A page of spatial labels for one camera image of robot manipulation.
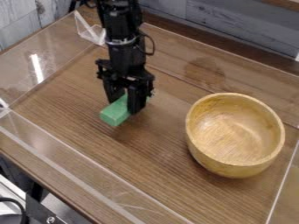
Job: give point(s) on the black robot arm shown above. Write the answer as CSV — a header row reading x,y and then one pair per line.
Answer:
x,y
121,18

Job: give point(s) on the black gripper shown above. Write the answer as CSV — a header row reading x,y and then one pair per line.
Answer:
x,y
123,71

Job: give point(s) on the black metal bracket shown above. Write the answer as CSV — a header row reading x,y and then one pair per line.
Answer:
x,y
39,213

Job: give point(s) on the brown wooden bowl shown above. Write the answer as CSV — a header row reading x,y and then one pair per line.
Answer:
x,y
235,134

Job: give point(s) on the clear acrylic corner bracket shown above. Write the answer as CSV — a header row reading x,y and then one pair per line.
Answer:
x,y
92,33

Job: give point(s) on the green rectangular block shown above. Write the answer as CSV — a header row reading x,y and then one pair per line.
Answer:
x,y
115,113

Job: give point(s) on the clear acrylic tray wall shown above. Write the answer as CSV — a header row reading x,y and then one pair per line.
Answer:
x,y
129,174

